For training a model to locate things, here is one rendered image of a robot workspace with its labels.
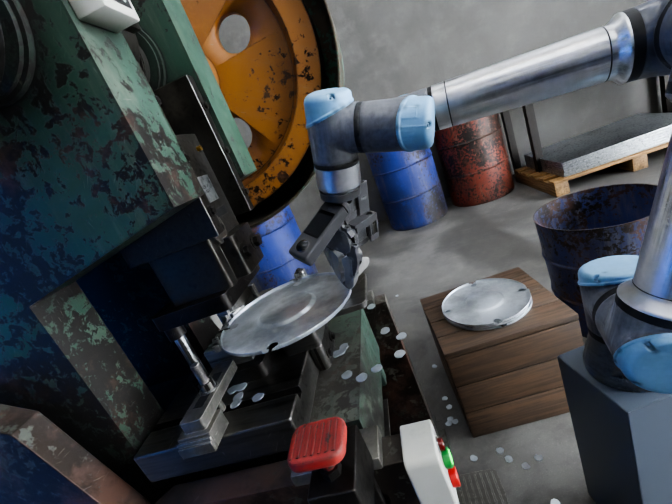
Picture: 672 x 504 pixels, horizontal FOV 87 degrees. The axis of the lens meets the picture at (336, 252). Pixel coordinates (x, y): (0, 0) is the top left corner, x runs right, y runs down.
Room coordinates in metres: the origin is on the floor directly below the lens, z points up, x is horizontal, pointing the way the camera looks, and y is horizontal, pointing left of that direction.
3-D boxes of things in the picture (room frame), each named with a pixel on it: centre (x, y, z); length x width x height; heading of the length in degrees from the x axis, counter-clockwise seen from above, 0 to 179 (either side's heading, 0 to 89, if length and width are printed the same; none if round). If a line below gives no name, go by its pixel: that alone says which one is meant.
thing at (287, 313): (0.69, 0.14, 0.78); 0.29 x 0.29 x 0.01
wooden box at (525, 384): (1.07, -0.41, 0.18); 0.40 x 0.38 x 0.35; 82
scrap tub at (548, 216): (1.19, -0.96, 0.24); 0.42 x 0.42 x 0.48
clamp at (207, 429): (0.55, 0.30, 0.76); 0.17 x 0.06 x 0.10; 168
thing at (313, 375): (0.71, 0.26, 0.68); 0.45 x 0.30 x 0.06; 168
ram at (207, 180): (0.70, 0.22, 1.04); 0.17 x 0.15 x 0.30; 78
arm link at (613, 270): (0.54, -0.45, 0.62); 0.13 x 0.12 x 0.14; 154
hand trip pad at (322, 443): (0.34, 0.11, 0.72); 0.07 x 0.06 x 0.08; 78
